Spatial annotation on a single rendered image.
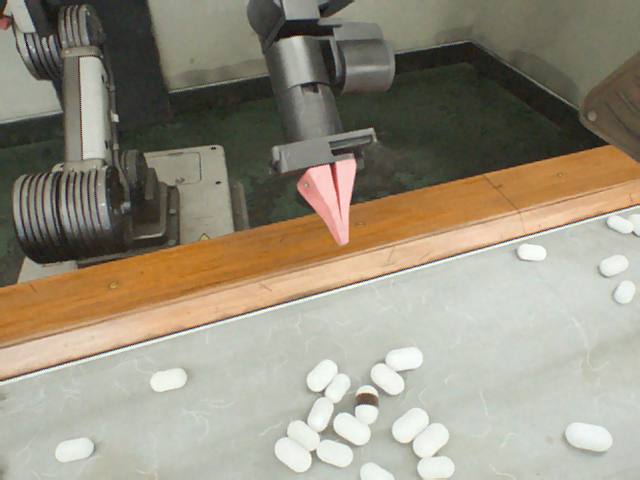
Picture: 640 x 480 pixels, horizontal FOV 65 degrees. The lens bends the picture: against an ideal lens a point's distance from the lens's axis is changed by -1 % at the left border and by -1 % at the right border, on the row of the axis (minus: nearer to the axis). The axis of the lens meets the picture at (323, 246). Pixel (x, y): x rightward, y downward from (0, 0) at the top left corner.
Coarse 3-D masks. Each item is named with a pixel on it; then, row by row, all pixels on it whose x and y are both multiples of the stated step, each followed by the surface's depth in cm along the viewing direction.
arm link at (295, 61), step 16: (272, 48) 49; (288, 48) 48; (304, 48) 48; (320, 48) 50; (336, 48) 50; (272, 64) 49; (288, 64) 48; (304, 64) 48; (320, 64) 49; (336, 64) 50; (272, 80) 49; (288, 80) 48; (304, 80) 48; (320, 80) 48; (336, 80) 51
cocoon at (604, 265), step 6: (612, 258) 60; (618, 258) 60; (624, 258) 60; (600, 264) 61; (606, 264) 60; (612, 264) 60; (618, 264) 60; (624, 264) 60; (600, 270) 61; (606, 270) 60; (612, 270) 60; (618, 270) 60
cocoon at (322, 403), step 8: (320, 400) 47; (328, 400) 47; (312, 408) 47; (320, 408) 46; (328, 408) 47; (312, 416) 46; (320, 416) 46; (328, 416) 46; (312, 424) 46; (320, 424) 46
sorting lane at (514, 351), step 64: (512, 256) 63; (576, 256) 63; (256, 320) 56; (320, 320) 56; (384, 320) 56; (448, 320) 56; (512, 320) 56; (576, 320) 56; (0, 384) 50; (64, 384) 50; (128, 384) 50; (192, 384) 50; (256, 384) 50; (448, 384) 50; (512, 384) 50; (576, 384) 50; (0, 448) 45; (128, 448) 45; (192, 448) 46; (256, 448) 46; (384, 448) 46; (448, 448) 46; (512, 448) 45; (576, 448) 45
